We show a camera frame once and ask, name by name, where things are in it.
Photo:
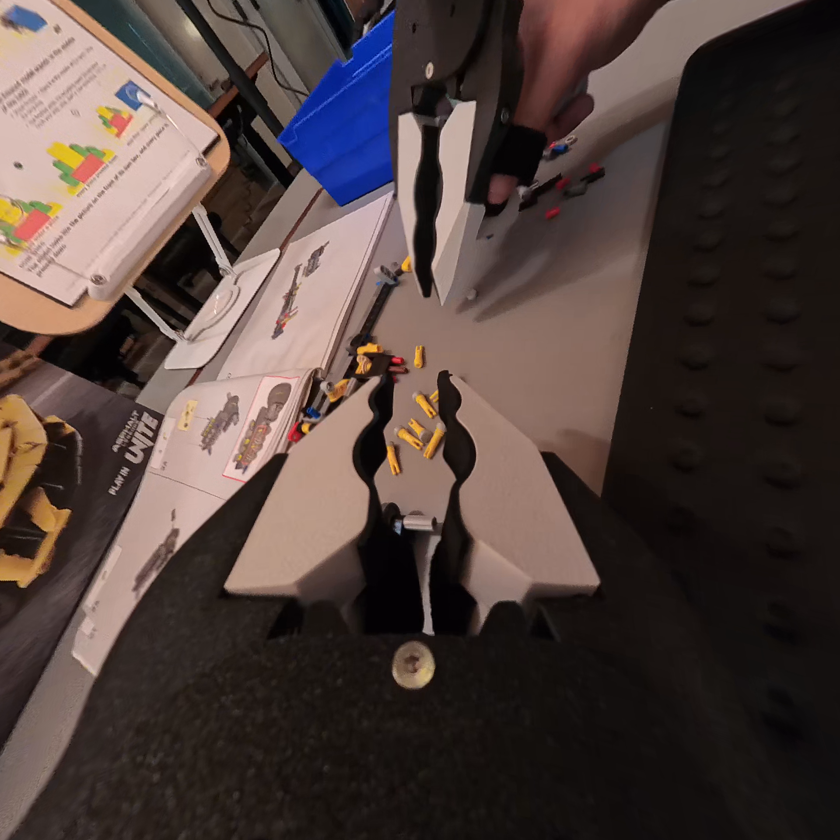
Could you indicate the black lego set box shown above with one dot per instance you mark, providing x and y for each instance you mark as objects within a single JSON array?
[{"x": 65, "y": 525}]

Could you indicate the lego instruction booklet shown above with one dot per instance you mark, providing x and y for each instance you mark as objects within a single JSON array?
[{"x": 328, "y": 282}]

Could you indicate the person's right hand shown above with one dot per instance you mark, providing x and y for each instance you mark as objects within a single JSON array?
[{"x": 564, "y": 59}]

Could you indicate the grey black lego chassis assembly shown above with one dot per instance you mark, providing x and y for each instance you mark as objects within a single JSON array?
[{"x": 371, "y": 361}]

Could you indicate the white printed instruction sheet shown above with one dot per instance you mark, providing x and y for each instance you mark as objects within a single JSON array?
[{"x": 85, "y": 131}]

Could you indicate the wooden document holder stand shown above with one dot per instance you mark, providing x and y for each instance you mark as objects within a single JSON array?
[{"x": 216, "y": 157}]

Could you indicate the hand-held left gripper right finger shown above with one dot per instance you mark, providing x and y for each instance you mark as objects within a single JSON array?
[{"x": 525, "y": 525}]

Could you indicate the cluster of capped yellow pins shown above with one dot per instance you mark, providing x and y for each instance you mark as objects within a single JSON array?
[{"x": 423, "y": 404}]

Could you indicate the black perforated board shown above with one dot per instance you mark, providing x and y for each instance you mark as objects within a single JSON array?
[{"x": 735, "y": 394}]

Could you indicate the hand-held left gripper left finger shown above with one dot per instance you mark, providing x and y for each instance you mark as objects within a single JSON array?
[{"x": 302, "y": 525}]

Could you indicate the stack of blue plastic bins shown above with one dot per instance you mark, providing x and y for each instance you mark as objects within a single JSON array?
[{"x": 341, "y": 131}]

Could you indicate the lego gear axle assembly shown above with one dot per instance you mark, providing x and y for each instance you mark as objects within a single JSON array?
[{"x": 420, "y": 523}]

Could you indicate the pile of mixed lego pins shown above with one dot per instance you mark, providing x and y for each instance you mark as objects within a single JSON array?
[{"x": 577, "y": 187}]

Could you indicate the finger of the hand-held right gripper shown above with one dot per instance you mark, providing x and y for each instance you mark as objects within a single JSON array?
[
  {"x": 456, "y": 197},
  {"x": 407, "y": 170}
]

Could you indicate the black tripod pole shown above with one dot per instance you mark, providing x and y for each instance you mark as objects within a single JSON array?
[{"x": 243, "y": 85}]

